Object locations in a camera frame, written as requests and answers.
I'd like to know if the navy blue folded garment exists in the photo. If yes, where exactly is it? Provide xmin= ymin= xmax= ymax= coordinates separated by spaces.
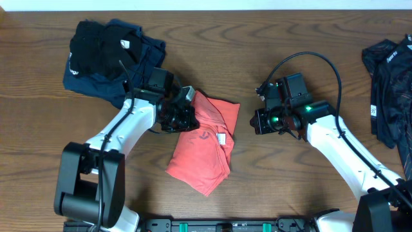
xmin=62 ymin=19 xmax=167 ymax=110

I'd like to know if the left black cable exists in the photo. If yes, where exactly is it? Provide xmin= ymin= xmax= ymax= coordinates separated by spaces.
xmin=93 ymin=59 xmax=136 ymax=232

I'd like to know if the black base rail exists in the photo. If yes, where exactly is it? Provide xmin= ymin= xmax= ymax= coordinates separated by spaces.
xmin=62 ymin=218 xmax=319 ymax=232

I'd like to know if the orange-red soccer t-shirt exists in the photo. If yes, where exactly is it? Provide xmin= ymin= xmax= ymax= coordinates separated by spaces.
xmin=165 ymin=91 xmax=240 ymax=196

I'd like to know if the black mesh sports garment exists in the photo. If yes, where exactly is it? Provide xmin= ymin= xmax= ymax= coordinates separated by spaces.
xmin=362 ymin=34 xmax=411 ymax=180

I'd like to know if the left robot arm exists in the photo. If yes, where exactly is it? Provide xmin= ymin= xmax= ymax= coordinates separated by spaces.
xmin=53 ymin=68 xmax=200 ymax=231

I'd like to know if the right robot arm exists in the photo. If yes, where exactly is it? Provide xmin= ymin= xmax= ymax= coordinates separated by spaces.
xmin=250 ymin=73 xmax=411 ymax=231

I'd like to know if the black folded garment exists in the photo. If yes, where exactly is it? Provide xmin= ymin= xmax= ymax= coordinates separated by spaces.
xmin=70 ymin=21 xmax=143 ymax=81

